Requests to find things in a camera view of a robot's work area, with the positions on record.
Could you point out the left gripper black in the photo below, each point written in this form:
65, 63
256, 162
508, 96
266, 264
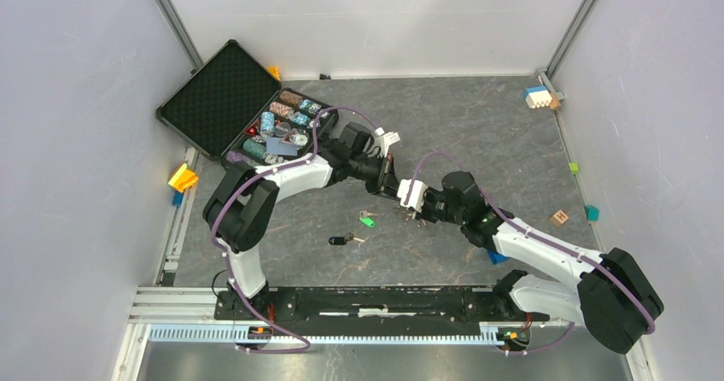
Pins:
386, 181

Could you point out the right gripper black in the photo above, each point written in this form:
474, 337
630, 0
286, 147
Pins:
429, 193

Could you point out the keyring with bunch of keys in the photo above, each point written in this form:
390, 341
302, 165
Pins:
410, 216

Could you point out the key with green tag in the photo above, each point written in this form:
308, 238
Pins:
366, 218

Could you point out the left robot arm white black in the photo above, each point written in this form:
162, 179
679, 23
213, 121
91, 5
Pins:
239, 211

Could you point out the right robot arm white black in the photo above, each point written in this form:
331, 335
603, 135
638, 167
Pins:
608, 293

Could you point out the key with black tag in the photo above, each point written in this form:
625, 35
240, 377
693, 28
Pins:
343, 240

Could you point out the wooden letter cube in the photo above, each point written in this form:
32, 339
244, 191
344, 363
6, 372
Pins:
559, 218

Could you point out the blue card in case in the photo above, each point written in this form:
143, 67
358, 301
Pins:
276, 146

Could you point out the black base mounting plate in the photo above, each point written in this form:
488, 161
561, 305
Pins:
448, 310

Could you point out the white blue toy brick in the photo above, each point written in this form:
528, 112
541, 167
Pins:
538, 97

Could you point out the teal cube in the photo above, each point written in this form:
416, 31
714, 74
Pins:
592, 213

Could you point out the orange block behind case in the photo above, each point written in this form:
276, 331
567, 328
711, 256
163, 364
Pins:
274, 72

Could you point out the black poker chip case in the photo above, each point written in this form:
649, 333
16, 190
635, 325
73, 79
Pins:
232, 105

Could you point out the yellow orange toy block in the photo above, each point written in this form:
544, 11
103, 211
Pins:
183, 178

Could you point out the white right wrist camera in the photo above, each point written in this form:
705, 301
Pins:
411, 194

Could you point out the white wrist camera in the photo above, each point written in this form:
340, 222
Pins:
383, 141
411, 194

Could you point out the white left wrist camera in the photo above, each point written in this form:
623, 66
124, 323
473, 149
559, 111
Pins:
383, 141

